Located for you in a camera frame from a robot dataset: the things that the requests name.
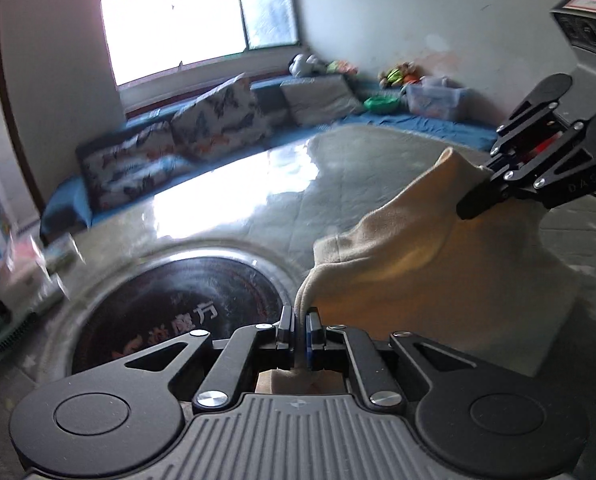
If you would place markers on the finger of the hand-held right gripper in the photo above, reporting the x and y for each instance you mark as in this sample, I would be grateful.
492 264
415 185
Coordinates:
515 130
478 201

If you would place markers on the blue corner sofa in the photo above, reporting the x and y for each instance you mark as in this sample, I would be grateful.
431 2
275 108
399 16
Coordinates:
428 127

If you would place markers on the clear plastic storage box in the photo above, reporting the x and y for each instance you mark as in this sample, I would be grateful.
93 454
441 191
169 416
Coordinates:
435 101

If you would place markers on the orange and green toys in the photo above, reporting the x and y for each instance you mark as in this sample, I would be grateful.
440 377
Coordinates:
340 67

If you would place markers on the pile of plush toys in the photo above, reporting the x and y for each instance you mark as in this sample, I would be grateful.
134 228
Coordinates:
400 75

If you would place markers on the cream sweater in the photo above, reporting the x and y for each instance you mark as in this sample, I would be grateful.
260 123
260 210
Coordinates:
428 270

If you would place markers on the round black induction cooker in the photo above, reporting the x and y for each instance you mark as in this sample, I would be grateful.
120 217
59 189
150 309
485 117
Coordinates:
177 300

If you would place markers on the butterfly print pillow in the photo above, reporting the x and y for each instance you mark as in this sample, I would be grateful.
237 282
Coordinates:
220 120
132 170

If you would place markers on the white plush toy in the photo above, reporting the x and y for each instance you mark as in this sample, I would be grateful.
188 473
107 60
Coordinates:
305 65

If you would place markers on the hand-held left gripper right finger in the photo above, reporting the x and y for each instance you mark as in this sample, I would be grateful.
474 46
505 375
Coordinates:
312 334

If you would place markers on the teal edged white box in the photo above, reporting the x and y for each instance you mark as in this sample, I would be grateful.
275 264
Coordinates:
12 315

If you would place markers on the window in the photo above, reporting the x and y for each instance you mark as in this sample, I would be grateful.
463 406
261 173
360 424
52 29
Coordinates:
177 20

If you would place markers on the grey cushion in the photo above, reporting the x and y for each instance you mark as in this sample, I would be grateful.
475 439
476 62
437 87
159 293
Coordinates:
320 100

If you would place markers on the green plastic basin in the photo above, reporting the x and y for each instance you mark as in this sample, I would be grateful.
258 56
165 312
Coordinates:
382 104

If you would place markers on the brown door frame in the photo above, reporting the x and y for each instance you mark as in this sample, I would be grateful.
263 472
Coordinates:
15 110

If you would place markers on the pale crumpled packet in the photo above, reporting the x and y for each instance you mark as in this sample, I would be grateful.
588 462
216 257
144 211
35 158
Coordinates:
52 260

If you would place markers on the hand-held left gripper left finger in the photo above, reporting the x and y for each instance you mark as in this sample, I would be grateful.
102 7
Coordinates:
288 331

